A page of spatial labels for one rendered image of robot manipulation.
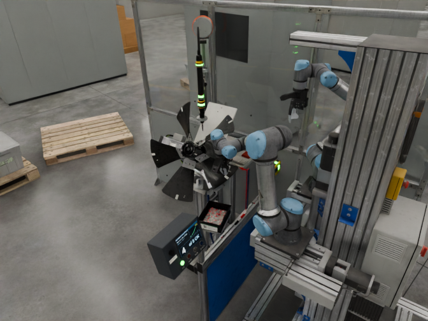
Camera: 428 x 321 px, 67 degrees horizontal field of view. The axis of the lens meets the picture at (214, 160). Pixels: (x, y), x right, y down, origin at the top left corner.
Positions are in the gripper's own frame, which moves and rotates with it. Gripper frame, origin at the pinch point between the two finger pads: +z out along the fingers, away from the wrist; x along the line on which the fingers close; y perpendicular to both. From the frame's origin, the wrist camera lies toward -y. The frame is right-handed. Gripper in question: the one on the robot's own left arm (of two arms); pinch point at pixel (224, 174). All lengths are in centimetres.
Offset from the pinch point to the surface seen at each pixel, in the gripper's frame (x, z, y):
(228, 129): 7.9, -16.7, 23.3
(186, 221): -15, -27, -50
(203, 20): 60, -57, 84
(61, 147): 306, 112, 17
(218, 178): 2.5, 0.9, -4.1
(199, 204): 35, 55, -1
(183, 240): -19, -26, -59
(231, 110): 26, -5, 53
